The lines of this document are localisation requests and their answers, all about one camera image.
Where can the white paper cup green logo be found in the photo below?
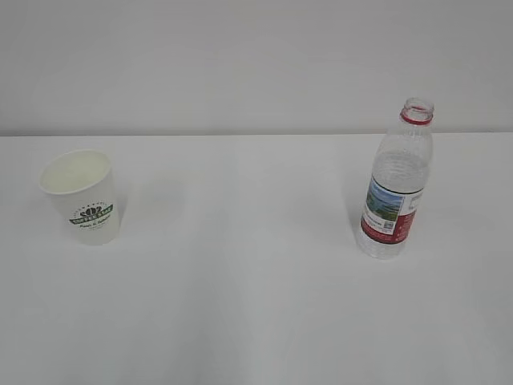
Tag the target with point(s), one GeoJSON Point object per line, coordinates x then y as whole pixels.
{"type": "Point", "coordinates": [80, 187]}

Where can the clear plastic water bottle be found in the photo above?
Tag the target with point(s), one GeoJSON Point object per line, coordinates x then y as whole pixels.
{"type": "Point", "coordinates": [400, 171]}

